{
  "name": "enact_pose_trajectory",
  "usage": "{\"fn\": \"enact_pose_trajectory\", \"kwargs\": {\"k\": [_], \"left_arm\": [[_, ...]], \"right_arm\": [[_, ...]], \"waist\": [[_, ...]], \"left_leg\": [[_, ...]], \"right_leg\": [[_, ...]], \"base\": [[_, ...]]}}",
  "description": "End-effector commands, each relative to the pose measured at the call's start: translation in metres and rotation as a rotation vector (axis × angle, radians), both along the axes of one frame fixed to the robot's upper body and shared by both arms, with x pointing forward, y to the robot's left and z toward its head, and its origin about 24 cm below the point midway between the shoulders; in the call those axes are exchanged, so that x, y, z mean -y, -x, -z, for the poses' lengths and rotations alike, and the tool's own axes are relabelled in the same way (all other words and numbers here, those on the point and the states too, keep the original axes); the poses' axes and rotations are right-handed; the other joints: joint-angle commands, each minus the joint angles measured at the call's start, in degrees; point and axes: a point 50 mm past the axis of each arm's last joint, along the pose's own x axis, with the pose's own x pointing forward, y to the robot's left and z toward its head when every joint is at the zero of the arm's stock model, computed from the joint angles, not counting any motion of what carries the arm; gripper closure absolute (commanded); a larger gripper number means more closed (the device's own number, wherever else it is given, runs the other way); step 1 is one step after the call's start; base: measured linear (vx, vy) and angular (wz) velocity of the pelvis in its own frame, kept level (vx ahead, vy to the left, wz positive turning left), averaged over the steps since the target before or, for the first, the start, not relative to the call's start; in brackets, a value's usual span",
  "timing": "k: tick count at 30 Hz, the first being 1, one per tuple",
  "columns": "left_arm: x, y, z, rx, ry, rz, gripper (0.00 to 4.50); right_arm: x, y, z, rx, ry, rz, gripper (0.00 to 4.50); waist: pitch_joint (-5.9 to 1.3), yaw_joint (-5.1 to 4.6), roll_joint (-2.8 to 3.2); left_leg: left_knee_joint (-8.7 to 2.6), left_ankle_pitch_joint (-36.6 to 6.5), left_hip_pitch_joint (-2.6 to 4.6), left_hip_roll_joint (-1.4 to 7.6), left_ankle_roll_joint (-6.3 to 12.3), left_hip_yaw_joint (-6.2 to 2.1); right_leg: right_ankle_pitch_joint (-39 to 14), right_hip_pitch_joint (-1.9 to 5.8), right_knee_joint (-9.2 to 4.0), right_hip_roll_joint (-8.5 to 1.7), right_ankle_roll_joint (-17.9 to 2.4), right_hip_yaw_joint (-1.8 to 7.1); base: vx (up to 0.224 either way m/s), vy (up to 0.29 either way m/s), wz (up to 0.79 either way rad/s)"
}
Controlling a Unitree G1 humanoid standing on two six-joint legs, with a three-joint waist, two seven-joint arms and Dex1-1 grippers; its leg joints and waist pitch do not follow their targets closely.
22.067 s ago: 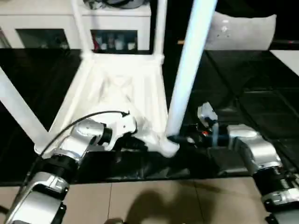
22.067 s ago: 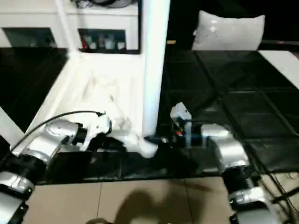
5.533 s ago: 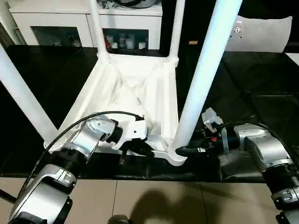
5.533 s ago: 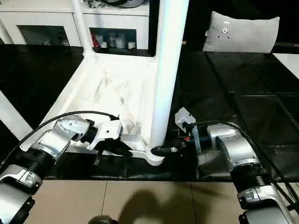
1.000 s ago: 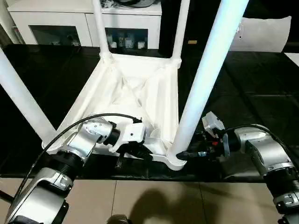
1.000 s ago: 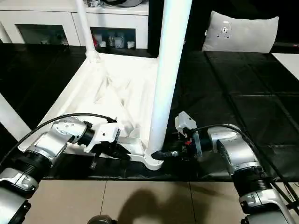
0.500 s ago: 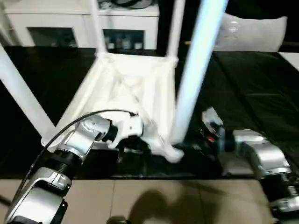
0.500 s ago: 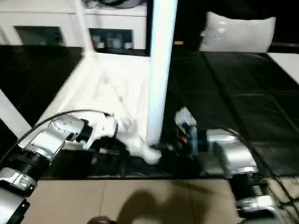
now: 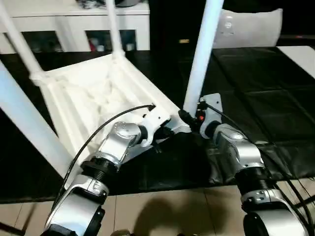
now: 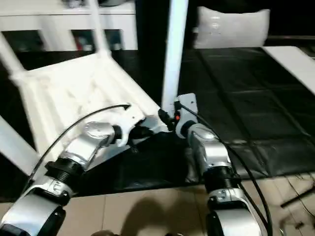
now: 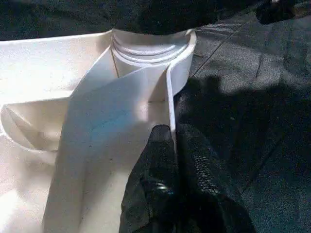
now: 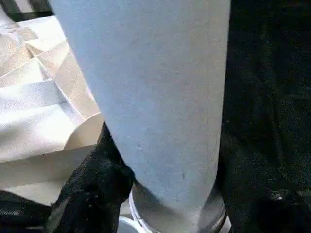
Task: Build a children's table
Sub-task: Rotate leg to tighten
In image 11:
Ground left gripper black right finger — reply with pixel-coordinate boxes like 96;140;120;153
175;125;256;233

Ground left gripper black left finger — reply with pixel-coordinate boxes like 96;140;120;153
120;124;182;233

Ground black work mat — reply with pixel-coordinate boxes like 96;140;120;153
0;0;311;233

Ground white plastic table top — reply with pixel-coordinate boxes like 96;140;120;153
0;28;198;233

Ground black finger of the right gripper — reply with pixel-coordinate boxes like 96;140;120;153
256;0;296;25

